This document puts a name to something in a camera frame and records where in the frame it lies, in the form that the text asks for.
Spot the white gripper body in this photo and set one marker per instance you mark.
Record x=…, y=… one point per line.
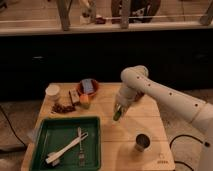
x=125, y=96

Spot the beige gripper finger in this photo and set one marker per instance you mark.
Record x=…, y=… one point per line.
x=123, y=109

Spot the green pepper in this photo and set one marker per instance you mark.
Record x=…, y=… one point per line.
x=117, y=114

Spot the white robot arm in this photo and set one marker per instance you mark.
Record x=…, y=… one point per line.
x=197, y=112

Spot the dark red bowl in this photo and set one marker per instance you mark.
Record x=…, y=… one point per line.
x=138, y=96

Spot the blue sponge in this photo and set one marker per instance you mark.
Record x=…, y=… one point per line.
x=87, y=86

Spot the wooden table board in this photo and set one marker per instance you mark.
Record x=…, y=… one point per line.
x=118, y=151

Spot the metal cup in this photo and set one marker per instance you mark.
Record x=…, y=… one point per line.
x=142, y=142

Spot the brown white block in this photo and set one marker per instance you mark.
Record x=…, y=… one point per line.
x=74, y=96

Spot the metal fork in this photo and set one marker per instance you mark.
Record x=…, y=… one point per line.
x=81, y=155

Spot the white cup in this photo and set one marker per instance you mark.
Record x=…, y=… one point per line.
x=53, y=92

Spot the green plastic tray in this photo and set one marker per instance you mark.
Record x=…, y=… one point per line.
x=54, y=134

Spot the white plastic spatula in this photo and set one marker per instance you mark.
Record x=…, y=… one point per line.
x=56, y=155

